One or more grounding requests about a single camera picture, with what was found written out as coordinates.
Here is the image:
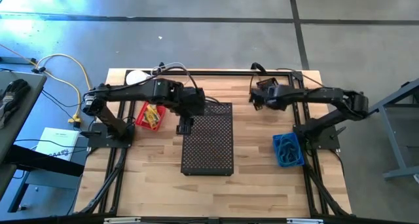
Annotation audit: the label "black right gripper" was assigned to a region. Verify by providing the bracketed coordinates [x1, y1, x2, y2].
[250, 85, 295, 111]

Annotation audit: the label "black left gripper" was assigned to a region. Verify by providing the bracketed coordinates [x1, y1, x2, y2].
[168, 80, 207, 135]

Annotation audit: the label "blue rubber band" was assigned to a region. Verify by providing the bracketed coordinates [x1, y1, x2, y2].
[283, 148, 302, 166]
[277, 138, 295, 166]
[278, 137, 301, 155]
[286, 138, 303, 161]
[276, 147, 294, 166]

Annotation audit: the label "black perforated metal shelf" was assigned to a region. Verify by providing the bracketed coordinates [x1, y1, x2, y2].
[180, 102, 234, 177]

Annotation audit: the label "blue plastic basket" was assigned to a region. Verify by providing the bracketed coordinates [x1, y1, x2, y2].
[272, 132, 306, 168]

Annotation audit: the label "red plastic basket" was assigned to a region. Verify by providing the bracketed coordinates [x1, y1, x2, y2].
[134, 100, 167, 132]

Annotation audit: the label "white mushroom lamp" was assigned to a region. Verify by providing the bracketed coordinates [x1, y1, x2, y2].
[125, 69, 151, 86]

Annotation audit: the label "white booklet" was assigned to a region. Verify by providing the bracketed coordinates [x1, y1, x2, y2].
[35, 126, 81, 162]

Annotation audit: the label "black side table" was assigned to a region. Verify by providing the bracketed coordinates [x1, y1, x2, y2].
[0, 69, 85, 215]

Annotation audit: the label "black work gloves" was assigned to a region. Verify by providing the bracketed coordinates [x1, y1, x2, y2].
[0, 79, 31, 130]

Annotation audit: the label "black cable loop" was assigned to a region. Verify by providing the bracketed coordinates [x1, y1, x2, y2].
[250, 62, 268, 75]

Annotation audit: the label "white lamp cable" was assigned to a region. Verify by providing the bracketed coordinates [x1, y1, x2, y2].
[149, 61, 191, 84]

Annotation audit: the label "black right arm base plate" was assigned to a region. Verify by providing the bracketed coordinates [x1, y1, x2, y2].
[293, 124, 341, 150]

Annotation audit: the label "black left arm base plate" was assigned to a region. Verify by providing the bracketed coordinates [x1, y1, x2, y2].
[81, 130, 135, 149]

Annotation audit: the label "orange-yellow power cord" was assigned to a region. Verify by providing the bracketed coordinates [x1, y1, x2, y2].
[0, 43, 82, 125]

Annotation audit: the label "silver metal bracket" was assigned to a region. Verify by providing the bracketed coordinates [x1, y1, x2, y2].
[103, 217, 142, 224]
[286, 217, 325, 224]

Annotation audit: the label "pale yellow power cord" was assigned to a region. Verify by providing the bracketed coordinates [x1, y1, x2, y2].
[34, 52, 95, 91]

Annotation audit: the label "grey metal table frame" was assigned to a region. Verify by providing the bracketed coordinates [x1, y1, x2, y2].
[361, 78, 419, 181]

